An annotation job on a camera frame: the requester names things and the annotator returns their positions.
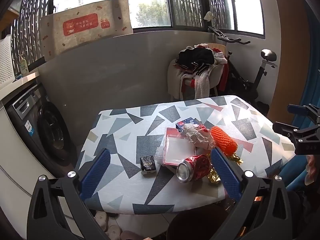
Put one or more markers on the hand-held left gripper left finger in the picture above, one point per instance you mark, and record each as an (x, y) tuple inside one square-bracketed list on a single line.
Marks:
[(96, 172)]

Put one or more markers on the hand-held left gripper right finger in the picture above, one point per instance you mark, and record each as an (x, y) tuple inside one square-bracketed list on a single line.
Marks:
[(225, 172)]

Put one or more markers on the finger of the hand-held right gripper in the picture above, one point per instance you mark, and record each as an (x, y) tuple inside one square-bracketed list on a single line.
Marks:
[(287, 128), (297, 108)]

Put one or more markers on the crushed red soda can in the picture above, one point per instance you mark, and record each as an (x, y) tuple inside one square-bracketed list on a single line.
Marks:
[(197, 165)]

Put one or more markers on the person's right hand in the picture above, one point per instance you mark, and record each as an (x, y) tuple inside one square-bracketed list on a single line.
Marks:
[(310, 171)]

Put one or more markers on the gold foil wrapper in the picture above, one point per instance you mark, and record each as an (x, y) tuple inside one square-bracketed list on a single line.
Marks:
[(213, 177)]

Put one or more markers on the orange foam fruit net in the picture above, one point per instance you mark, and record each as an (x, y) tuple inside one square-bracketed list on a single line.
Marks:
[(222, 140)]

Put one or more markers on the crumpled red white paper wrapper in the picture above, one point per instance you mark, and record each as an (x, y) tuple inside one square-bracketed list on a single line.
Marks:
[(197, 137)]

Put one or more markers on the beige slipper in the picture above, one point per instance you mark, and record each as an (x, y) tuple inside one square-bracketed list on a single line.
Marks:
[(102, 220), (113, 232)]

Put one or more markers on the black exercise bike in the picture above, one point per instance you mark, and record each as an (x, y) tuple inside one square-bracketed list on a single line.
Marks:
[(260, 75)]

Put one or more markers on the geometric patterned tablecloth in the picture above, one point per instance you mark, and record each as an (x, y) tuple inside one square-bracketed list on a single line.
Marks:
[(125, 130)]

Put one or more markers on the red and white plastic tray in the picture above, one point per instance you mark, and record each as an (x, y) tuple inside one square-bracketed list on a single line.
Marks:
[(180, 147)]

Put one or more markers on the small black box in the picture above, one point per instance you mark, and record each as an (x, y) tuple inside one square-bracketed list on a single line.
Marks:
[(148, 165)]

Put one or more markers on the wooden door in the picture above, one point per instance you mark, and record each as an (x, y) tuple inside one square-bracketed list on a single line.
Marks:
[(290, 55)]

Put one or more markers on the grey front-load washing machine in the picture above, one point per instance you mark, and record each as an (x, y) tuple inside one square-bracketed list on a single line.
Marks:
[(50, 130)]

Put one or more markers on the blue cardboard box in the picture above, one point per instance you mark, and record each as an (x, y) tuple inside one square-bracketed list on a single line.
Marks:
[(180, 125)]

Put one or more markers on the beige chair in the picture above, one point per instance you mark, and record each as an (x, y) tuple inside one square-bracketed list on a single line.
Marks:
[(215, 72)]

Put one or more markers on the pile of clothes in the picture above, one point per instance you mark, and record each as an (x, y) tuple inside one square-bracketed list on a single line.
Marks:
[(197, 60)]

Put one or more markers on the green soap bottle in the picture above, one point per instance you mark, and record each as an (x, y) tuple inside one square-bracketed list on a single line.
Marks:
[(24, 67)]

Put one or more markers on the white crumpled cloth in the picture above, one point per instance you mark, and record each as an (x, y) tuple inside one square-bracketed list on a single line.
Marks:
[(208, 15)]

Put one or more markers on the white laundry basket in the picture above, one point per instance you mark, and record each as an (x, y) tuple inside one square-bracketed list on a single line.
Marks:
[(5, 62)]

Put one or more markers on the beige printed mat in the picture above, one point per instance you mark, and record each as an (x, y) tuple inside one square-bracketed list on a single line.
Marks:
[(82, 25)]

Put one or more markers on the window with lattice grille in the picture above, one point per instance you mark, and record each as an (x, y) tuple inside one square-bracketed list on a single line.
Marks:
[(150, 5)]

